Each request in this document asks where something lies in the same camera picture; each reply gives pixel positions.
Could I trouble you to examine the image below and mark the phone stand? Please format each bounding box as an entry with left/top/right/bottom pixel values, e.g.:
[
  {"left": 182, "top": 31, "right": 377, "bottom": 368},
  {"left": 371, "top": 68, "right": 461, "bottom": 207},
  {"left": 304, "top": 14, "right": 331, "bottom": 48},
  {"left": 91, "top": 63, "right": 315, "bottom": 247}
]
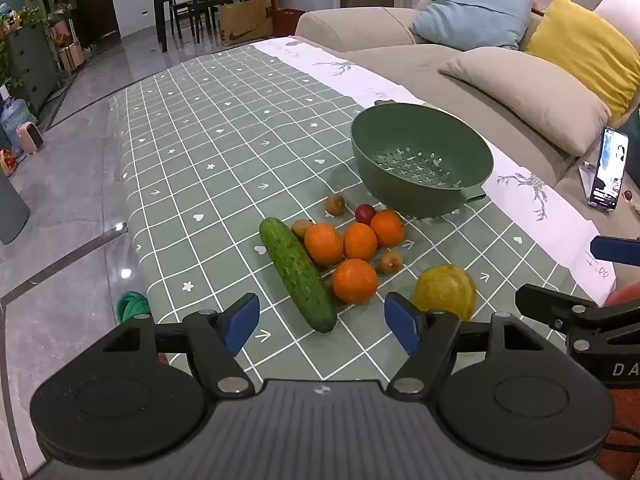
[{"left": 578, "top": 160, "right": 632, "bottom": 212}]

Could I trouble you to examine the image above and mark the light blue pillow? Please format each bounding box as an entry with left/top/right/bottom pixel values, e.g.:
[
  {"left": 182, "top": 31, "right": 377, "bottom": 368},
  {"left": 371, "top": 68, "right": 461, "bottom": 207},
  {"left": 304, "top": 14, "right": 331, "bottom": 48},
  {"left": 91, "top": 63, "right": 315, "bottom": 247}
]
[{"left": 409, "top": 0, "right": 536, "bottom": 52}]

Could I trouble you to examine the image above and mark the orange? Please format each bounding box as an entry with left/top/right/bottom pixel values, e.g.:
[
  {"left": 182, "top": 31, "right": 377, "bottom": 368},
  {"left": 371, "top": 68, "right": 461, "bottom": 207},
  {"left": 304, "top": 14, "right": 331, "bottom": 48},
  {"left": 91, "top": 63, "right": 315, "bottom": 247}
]
[
  {"left": 332, "top": 258, "right": 379, "bottom": 304},
  {"left": 370, "top": 209, "right": 405, "bottom": 248},
  {"left": 344, "top": 222, "right": 379, "bottom": 262},
  {"left": 304, "top": 222, "right": 346, "bottom": 267}
]

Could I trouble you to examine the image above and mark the pink suitcase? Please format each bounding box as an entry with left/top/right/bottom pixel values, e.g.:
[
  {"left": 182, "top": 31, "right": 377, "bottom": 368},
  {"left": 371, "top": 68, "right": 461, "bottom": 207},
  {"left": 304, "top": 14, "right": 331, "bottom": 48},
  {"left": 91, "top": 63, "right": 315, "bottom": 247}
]
[{"left": 56, "top": 41, "right": 87, "bottom": 74}]

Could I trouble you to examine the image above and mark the green leafy plant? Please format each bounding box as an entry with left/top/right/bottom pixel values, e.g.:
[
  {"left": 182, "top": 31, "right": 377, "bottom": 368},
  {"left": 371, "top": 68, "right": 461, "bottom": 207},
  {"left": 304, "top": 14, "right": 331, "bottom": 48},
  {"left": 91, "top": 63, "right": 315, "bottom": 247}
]
[{"left": 0, "top": 4, "right": 48, "bottom": 92}]

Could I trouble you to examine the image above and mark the green colander bowl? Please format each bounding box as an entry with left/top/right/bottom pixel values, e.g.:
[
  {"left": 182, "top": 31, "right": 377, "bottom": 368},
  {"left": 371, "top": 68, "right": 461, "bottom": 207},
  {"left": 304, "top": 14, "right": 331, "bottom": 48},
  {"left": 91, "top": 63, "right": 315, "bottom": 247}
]
[{"left": 350, "top": 102, "right": 495, "bottom": 219}]

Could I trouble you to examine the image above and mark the beige pillow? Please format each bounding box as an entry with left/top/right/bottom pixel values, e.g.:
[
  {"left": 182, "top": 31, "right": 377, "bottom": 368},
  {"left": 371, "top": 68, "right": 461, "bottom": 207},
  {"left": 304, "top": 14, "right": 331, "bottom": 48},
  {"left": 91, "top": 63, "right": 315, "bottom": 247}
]
[{"left": 439, "top": 46, "right": 627, "bottom": 157}]

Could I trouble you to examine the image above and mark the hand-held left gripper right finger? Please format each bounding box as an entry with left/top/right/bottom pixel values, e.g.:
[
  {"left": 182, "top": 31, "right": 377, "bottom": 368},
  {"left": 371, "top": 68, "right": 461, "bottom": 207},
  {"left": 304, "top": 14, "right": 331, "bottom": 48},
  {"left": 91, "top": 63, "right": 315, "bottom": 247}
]
[{"left": 384, "top": 292, "right": 551, "bottom": 397}]

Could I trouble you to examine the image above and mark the beige sofa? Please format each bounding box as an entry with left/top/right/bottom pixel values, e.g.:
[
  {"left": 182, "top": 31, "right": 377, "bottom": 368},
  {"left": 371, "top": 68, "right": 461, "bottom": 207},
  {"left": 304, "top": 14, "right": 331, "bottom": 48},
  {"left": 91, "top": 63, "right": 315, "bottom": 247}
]
[{"left": 294, "top": 0, "right": 640, "bottom": 291}]

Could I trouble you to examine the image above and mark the cardboard box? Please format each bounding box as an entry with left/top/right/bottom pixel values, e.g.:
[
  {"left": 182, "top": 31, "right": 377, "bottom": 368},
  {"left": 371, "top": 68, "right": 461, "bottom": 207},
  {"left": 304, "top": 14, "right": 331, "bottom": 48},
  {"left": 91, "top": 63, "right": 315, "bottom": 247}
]
[{"left": 218, "top": 0, "right": 274, "bottom": 47}]

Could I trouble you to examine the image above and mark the smartphone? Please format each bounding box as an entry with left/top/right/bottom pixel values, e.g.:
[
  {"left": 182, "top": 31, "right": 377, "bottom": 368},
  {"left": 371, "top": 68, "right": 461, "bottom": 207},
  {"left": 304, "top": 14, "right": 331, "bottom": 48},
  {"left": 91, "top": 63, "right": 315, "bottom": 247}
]
[{"left": 589, "top": 127, "right": 630, "bottom": 209}]

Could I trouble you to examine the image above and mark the dark grey dresser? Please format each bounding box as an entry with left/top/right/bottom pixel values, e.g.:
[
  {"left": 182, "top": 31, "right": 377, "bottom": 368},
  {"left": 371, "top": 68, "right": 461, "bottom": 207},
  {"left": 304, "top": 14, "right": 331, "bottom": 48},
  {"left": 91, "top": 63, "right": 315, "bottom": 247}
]
[{"left": 7, "top": 24, "right": 60, "bottom": 107}]

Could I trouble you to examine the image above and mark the red bin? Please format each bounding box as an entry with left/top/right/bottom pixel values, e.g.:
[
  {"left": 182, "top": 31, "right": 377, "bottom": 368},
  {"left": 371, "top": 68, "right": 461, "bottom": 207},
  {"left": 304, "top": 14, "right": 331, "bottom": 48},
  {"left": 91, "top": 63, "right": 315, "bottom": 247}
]
[{"left": 272, "top": 8, "right": 307, "bottom": 37}]

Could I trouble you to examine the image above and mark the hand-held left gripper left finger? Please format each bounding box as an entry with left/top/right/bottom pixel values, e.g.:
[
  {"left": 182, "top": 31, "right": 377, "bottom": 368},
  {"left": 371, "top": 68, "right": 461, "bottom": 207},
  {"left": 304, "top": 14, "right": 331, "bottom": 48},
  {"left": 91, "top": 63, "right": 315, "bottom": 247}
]
[{"left": 97, "top": 292, "right": 261, "bottom": 397}]

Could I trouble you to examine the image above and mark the yellow-green round fruit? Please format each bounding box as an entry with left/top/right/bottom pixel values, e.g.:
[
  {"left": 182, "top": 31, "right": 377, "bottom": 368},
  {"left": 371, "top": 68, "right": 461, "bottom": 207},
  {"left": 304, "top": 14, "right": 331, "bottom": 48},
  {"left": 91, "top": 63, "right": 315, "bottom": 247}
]
[{"left": 414, "top": 264, "right": 477, "bottom": 322}]

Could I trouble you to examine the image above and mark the pink space heater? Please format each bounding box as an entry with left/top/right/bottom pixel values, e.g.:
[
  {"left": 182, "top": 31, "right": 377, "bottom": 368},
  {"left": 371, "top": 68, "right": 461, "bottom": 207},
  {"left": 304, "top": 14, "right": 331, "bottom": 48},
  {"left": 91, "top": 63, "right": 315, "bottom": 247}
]
[{"left": 17, "top": 124, "right": 44, "bottom": 154}]

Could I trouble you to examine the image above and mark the blue water bottle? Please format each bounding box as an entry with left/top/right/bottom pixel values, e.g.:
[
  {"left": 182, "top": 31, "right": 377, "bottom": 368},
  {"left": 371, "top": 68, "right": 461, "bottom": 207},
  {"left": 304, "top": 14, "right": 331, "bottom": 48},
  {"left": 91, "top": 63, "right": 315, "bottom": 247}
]
[{"left": 0, "top": 97, "right": 39, "bottom": 155}]

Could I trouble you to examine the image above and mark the green cucumber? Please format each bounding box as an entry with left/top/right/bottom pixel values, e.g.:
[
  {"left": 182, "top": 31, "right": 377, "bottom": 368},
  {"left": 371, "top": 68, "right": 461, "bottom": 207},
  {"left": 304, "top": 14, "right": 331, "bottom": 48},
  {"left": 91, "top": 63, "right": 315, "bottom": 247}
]
[{"left": 258, "top": 217, "right": 338, "bottom": 334}]

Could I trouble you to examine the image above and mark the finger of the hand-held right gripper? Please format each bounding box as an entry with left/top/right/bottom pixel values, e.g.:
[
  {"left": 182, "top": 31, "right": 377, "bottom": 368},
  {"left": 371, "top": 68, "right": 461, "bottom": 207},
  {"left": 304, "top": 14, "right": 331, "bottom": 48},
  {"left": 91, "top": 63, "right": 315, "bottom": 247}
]
[
  {"left": 515, "top": 283, "right": 640, "bottom": 343},
  {"left": 589, "top": 234, "right": 640, "bottom": 264}
]

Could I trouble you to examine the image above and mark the yellow pillow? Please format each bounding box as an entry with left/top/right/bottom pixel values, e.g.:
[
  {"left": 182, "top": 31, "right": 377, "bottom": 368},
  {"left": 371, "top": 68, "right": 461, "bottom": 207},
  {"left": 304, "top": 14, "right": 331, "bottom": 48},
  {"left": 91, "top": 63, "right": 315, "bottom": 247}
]
[{"left": 524, "top": 0, "right": 640, "bottom": 127}]

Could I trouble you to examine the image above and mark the white pillow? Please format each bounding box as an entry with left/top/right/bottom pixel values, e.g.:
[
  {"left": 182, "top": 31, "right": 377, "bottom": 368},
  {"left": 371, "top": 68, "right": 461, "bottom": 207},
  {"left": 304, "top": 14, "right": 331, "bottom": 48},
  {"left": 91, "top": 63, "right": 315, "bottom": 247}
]
[{"left": 594, "top": 0, "right": 640, "bottom": 50}]

